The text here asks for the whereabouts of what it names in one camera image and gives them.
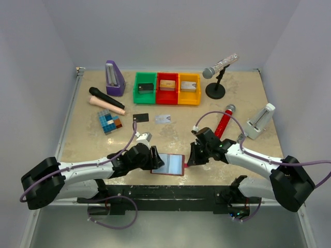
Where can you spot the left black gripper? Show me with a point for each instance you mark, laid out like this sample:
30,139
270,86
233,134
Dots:
153,157

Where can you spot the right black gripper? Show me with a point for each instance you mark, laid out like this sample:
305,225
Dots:
196,151

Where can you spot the red leather card holder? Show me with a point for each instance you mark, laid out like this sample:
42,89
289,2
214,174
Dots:
174,165

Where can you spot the silver credit card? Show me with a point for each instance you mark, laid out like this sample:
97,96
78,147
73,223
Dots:
161,119

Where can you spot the black credit card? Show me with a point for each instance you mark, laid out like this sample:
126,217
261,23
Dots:
141,117

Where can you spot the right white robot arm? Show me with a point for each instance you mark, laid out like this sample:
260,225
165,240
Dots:
284,180

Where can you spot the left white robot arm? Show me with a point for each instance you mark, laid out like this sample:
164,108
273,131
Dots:
50,179

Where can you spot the silver card stack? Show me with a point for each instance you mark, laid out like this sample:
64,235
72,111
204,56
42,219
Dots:
188,86

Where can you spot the black card stack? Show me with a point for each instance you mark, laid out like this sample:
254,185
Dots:
145,88

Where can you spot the gold card stack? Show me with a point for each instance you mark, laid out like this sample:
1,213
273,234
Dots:
167,85

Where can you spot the grey plastic strut piece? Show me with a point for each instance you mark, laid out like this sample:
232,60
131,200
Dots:
240,138

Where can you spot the yellow plastic bin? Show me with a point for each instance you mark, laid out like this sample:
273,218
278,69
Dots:
189,98

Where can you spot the red glitter microphone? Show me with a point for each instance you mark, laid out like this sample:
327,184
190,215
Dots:
230,110

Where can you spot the blue building block stack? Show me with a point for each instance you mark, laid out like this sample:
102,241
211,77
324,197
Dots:
108,122

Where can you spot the black microphone stand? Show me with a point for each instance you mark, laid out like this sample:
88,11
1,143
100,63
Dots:
216,90

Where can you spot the white metronome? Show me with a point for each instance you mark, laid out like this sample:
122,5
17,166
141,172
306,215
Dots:
256,125

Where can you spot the green plastic bin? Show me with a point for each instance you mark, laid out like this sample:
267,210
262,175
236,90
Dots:
144,77

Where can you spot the red plastic bin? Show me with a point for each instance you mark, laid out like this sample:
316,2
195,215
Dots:
166,97

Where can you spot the silver glitter microphone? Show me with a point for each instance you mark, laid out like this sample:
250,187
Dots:
209,72

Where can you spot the purple metronome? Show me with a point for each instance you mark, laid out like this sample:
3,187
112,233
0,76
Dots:
115,82

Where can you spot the pink microphone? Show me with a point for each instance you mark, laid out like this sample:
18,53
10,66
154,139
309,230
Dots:
95,101

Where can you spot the black microphone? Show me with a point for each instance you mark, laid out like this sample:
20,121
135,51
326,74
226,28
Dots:
97,93

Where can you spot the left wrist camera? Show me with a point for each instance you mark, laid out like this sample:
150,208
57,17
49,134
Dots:
144,138

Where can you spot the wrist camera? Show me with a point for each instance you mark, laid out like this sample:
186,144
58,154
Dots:
144,138
194,130

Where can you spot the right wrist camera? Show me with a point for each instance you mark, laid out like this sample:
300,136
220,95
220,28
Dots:
194,130

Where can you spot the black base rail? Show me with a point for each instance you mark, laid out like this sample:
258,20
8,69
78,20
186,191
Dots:
210,198

